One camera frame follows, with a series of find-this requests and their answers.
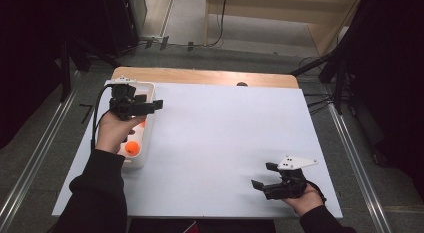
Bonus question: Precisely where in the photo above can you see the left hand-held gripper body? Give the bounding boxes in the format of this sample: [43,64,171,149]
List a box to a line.
[108,76,158,122]

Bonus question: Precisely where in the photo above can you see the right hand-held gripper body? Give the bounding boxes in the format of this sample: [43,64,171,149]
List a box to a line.
[262,155,319,201]

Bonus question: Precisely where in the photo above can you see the white plastic bin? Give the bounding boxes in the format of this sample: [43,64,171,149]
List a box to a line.
[106,81,157,170]

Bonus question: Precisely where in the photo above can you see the person's right hand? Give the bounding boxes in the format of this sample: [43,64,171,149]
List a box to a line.
[281,183,327,218]

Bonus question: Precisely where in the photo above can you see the person's left hand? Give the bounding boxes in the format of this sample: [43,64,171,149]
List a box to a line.
[94,111,148,155]

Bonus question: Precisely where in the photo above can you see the wooden table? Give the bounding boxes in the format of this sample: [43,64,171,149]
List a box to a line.
[110,66,300,90]

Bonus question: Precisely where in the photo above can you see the black metal stand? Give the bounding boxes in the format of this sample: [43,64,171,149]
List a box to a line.
[59,39,73,103]
[289,51,349,116]

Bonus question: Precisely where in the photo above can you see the black cabinet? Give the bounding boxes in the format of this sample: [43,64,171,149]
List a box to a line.
[101,0,140,58]

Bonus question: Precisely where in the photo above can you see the dark curtain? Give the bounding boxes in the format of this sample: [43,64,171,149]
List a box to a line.
[0,0,109,151]
[339,0,424,202]

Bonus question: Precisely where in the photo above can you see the light wooden shelf unit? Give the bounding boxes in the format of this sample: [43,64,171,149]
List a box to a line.
[203,0,365,57]

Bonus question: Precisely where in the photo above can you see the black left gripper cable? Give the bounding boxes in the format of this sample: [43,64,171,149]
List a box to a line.
[90,83,117,151]

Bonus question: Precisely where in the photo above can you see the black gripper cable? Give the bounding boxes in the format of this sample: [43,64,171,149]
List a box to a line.
[305,179,328,205]
[90,83,117,151]

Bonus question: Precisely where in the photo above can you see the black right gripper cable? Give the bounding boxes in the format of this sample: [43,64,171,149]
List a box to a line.
[305,179,328,205]

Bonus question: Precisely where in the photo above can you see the metal floor rail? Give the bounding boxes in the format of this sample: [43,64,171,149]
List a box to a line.
[327,102,393,233]
[0,71,83,226]

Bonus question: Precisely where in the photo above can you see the black floor cables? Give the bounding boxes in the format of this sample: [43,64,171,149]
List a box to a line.
[298,55,336,116]

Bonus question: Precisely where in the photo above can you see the hanging black cable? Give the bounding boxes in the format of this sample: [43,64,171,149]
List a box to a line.
[204,0,229,48]

